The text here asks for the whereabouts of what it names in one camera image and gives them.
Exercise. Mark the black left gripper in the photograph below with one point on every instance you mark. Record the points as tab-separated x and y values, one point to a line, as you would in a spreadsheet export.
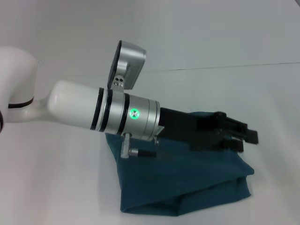
187	129

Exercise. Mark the teal blue shirt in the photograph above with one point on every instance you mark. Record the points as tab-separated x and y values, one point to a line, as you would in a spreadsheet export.
175	182

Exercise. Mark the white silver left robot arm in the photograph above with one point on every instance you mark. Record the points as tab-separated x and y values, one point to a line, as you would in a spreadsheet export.
70	105

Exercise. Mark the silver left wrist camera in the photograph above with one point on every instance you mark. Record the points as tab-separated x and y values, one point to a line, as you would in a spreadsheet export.
127	65

